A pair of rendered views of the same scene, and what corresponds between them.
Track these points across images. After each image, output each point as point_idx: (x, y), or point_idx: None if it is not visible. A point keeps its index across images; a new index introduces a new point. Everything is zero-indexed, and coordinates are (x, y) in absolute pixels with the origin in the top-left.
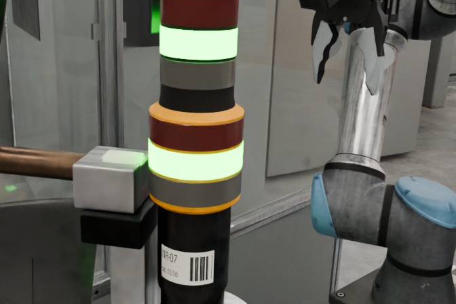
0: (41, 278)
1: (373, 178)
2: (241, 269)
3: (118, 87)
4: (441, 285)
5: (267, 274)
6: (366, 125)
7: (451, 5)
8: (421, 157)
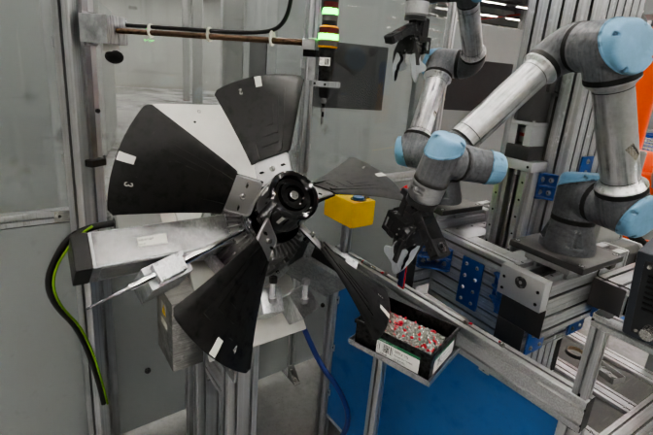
0: (287, 91)
1: (425, 137)
2: None
3: (310, 90)
4: (452, 186)
5: (380, 214)
6: (425, 114)
7: (469, 57)
8: None
